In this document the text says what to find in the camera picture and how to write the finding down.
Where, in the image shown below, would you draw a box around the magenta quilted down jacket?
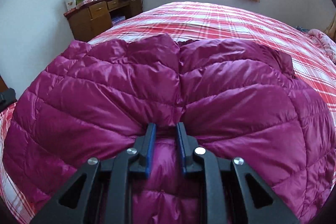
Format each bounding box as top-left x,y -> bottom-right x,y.
2,33 -> 336,224

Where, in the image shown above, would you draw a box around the brown wooden desk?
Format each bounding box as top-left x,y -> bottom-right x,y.
64,0 -> 143,42

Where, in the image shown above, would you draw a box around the white gift box on desk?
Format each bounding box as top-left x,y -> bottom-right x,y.
65,0 -> 76,11

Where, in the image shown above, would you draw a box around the books in desk shelf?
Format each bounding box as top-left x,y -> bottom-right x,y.
111,16 -> 126,27

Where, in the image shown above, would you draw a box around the pink floral folded quilt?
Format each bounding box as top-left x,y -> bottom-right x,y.
308,29 -> 336,64

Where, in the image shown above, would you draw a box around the red white plaid bed sheet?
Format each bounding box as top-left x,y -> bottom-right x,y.
0,0 -> 336,224

